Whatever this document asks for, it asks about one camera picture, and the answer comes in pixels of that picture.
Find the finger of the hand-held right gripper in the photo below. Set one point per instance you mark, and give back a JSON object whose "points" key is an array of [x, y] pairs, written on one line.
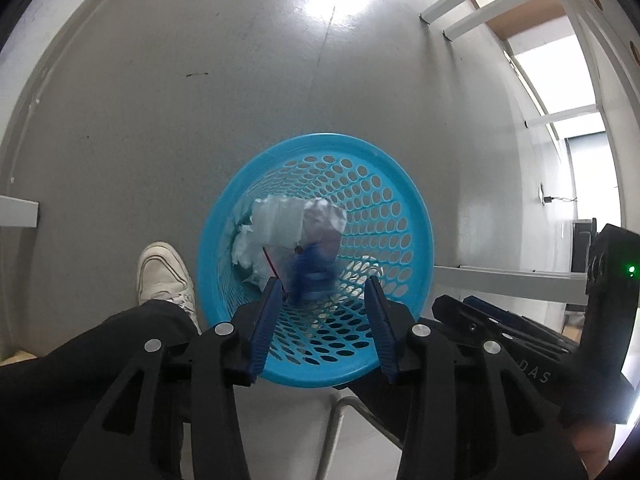
{"points": [[465, 320], [520, 321]]}

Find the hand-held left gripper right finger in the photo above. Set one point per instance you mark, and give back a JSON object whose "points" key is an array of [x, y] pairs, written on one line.
{"points": [[380, 332]]}

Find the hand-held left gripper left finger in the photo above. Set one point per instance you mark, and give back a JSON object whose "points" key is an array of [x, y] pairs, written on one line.
{"points": [[262, 332]]}

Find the clear bag with blue item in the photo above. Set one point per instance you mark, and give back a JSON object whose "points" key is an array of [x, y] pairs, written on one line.
{"points": [[312, 265]]}

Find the white plastic bag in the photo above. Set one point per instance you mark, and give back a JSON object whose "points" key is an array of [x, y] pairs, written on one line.
{"points": [[275, 222]]}

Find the blue plastic basket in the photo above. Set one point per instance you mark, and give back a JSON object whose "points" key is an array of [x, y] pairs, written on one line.
{"points": [[390, 195]]}

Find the person's right hand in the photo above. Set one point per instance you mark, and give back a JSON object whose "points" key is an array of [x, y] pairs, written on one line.
{"points": [[595, 450]]}

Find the crumpled white paper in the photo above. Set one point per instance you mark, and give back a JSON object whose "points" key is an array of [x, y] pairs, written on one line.
{"points": [[247, 257]]}

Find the white sneaker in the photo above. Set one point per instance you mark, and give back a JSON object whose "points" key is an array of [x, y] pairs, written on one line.
{"points": [[160, 270]]}

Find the person's left leg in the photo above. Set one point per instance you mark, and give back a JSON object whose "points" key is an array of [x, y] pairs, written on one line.
{"points": [[75, 360]]}

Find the metal chair frame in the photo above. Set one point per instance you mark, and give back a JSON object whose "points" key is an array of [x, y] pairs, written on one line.
{"points": [[332, 435]]}

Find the wall socket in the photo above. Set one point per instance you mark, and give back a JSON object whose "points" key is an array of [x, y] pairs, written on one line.
{"points": [[546, 196]]}

